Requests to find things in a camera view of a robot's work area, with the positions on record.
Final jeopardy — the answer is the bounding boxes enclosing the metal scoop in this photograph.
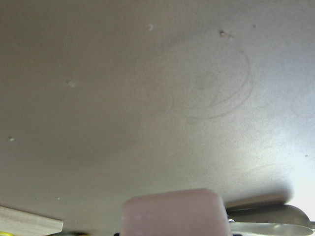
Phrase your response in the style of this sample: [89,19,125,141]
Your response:
[227,205,315,236]

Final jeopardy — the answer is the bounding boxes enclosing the wooden cutting board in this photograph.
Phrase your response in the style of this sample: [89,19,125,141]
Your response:
[0,206,63,236]

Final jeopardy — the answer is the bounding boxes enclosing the pink cup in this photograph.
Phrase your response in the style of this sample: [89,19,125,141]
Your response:
[120,189,232,236]

